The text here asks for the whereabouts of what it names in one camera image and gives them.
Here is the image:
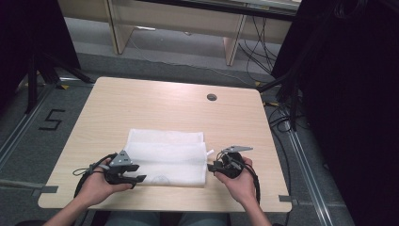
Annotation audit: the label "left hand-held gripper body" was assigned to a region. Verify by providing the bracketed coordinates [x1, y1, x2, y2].
[99, 150, 141, 186]

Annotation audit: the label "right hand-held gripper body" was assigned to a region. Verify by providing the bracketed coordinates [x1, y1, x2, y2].
[215, 144, 254, 180]

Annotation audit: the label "white mesh laundry bag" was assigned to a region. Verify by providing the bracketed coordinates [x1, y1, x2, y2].
[123, 127, 215, 188]

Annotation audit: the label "person's right hand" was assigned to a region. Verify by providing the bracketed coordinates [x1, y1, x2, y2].
[214, 156, 257, 206]

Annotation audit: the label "person's left hand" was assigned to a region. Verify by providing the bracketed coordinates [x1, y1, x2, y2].
[74, 158, 135, 209]

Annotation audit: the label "person's legs in jeans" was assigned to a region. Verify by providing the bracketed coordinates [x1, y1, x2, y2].
[104, 211, 229, 226]

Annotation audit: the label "grey tape strip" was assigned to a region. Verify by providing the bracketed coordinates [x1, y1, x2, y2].
[278, 194, 299, 207]
[30, 185, 59, 199]

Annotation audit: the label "black metal stand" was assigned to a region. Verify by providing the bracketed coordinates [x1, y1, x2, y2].
[257, 59, 304, 132]
[25, 52, 95, 115]

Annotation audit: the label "black curtain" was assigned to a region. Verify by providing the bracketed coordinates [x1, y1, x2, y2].
[0, 0, 81, 109]
[271, 0, 399, 226]

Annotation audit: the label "light wooden desk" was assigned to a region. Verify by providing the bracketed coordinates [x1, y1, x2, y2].
[57, 0, 303, 67]

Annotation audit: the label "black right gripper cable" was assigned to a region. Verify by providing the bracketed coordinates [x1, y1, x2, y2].
[243, 162, 262, 205]

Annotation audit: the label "black floor cables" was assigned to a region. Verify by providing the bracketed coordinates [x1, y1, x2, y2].
[263, 102, 295, 202]

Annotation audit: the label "metal floor rail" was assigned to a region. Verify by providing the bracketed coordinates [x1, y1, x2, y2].
[281, 123, 335, 226]
[0, 83, 59, 172]

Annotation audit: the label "bundle of black hanging cables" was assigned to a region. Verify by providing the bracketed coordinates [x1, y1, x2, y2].
[237, 14, 279, 75]

